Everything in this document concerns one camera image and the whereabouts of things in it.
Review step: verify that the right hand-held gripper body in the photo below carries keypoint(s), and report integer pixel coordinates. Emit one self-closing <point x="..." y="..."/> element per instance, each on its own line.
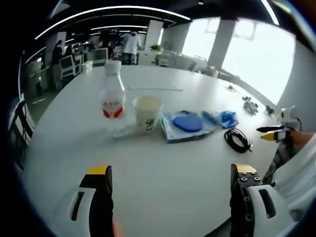
<point x="290" y="118"/>

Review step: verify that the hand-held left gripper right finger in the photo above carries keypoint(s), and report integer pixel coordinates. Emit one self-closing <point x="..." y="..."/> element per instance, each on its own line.
<point x="239" y="205"/>

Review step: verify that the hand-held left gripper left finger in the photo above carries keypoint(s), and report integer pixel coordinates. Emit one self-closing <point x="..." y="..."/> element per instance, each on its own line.
<point x="101" y="202"/>

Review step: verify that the small blue wipes packet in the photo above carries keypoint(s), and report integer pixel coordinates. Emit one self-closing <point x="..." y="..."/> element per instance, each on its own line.
<point x="228" y="119"/>

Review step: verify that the blue white tissue pack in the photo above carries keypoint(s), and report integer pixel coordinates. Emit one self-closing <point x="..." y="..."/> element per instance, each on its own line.
<point x="187" y="128"/>

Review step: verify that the white paper cup green print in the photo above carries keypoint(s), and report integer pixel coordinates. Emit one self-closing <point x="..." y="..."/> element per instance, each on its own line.
<point x="148" y="116"/>

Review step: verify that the clear water bottle red label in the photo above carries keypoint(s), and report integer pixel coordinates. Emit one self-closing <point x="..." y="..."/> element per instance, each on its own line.
<point x="112" y="103"/>

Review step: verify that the white tabletop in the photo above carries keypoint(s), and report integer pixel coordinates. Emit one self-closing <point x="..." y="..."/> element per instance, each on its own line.
<point x="160" y="163"/>

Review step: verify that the person's right hand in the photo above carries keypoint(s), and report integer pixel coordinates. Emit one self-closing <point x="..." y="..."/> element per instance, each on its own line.
<point x="301" y="138"/>

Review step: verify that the person's left hand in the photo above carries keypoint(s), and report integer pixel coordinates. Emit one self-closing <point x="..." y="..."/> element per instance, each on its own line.
<point x="118" y="230"/>

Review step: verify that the small dark clamp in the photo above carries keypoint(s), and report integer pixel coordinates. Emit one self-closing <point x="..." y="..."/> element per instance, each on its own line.
<point x="269" y="110"/>

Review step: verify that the dark patterned cloth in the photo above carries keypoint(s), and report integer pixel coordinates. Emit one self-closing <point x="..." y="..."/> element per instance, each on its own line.
<point x="277" y="163"/>

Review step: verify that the grey metal parts cluster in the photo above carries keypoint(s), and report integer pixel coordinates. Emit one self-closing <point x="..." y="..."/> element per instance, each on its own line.
<point x="250" y="106"/>

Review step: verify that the small grey connector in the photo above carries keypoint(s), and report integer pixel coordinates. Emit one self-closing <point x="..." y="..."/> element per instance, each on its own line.
<point x="229" y="87"/>

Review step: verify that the ceiling light strip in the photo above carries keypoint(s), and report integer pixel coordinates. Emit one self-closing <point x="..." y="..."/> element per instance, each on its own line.
<point x="270" y="12"/>

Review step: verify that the long white strip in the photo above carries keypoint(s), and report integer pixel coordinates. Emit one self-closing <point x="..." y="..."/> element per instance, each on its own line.
<point x="155" y="88"/>

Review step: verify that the white bucket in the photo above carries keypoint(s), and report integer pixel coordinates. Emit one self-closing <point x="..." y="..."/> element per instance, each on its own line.
<point x="87" y="67"/>

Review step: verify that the green potted plant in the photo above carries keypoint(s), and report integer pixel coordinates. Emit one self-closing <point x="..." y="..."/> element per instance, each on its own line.
<point x="156" y="48"/>

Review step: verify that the white mesh office chair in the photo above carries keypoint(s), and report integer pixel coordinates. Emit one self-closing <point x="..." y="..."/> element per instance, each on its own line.
<point x="100" y="57"/>
<point x="67" y="66"/>

